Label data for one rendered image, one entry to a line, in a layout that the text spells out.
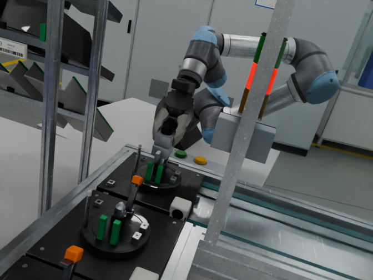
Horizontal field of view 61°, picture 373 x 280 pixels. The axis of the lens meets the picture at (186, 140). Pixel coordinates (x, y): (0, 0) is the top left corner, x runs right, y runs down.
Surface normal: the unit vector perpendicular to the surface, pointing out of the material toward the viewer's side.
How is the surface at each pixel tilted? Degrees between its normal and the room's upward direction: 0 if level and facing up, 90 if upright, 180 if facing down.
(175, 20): 90
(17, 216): 0
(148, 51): 90
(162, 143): 90
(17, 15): 65
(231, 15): 90
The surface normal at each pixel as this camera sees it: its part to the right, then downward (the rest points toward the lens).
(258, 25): -0.08, 0.38
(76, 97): 0.89, 0.35
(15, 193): 0.22, -0.90
